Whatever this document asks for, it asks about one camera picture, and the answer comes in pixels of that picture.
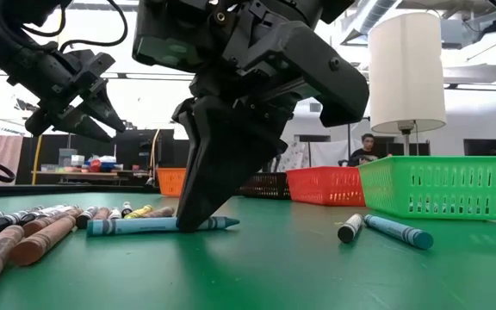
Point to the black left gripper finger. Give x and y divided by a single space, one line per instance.
103 112
67 122

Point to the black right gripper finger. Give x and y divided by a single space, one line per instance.
226 163

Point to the blue crayon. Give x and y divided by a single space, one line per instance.
136 226
398 231

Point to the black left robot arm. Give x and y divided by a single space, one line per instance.
2 39

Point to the grey storage box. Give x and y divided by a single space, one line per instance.
67 157

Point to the black plastic basket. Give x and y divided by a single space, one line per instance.
269 186

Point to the red blue supplies pile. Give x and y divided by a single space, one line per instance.
101 164

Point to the wooden workbench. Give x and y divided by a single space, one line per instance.
76 175

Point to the orange plastic basket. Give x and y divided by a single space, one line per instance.
171 183

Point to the yellow crayon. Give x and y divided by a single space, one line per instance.
138 212

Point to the red plastic basket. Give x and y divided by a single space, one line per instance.
325 186

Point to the white board panel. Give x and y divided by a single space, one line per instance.
330 154

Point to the person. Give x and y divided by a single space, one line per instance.
363 153

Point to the metal lamp pole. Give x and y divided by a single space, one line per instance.
406 142

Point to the white lamp shade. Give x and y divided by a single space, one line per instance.
405 69

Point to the green plastic basket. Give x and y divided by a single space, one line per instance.
442 187

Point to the black computer monitor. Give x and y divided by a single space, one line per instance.
482 150

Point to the black partition wall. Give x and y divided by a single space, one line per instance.
136 150

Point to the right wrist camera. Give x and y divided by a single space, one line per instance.
164 47

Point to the black table frame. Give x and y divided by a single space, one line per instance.
58 190

